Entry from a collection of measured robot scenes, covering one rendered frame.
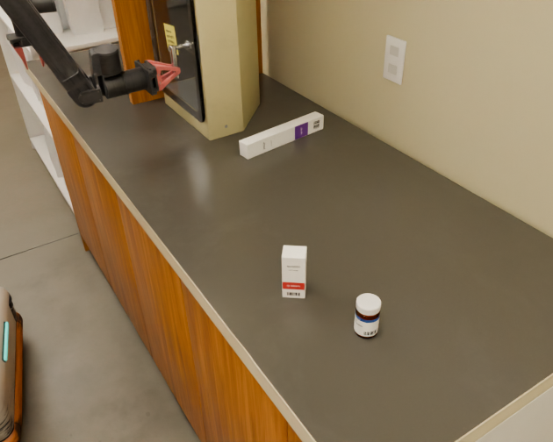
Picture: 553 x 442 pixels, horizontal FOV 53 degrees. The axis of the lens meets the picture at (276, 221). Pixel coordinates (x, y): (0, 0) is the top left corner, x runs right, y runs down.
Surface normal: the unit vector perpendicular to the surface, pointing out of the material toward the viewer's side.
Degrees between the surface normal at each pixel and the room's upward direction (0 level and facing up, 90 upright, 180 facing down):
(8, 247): 0
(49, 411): 0
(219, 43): 90
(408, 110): 90
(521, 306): 0
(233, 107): 90
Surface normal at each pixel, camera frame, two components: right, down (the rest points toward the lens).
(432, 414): -0.02, -0.81
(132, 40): 0.54, 0.48
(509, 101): -0.84, 0.33
